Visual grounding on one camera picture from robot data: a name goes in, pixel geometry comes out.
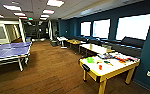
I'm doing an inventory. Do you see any yellow wooden gaming table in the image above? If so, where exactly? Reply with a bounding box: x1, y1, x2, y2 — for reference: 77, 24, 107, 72
78, 52, 141, 94

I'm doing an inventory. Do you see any small white table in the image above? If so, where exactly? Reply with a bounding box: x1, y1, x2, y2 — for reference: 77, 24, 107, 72
56, 36, 69, 50

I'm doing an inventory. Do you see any green bowl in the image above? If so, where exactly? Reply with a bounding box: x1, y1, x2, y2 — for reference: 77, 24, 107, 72
86, 57, 95, 64

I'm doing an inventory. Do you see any long wooden table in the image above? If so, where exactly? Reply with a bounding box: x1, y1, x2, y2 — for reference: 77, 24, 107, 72
80, 43, 116, 57

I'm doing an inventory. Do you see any dark trash bin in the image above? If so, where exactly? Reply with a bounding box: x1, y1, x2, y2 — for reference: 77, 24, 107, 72
50, 39, 59, 48

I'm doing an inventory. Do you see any orange cup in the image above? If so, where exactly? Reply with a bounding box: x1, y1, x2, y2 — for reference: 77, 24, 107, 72
98, 64, 104, 71

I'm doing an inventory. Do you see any rectangular ceiling light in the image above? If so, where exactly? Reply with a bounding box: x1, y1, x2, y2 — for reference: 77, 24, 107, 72
42, 9, 55, 15
3, 4, 23, 12
13, 12, 27, 17
46, 0, 65, 8

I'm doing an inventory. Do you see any blue ping pong table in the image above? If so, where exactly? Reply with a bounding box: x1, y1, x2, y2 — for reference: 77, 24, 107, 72
0, 41, 33, 74

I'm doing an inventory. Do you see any white outlet on teal wall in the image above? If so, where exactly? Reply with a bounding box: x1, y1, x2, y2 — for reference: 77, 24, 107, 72
146, 70, 150, 78

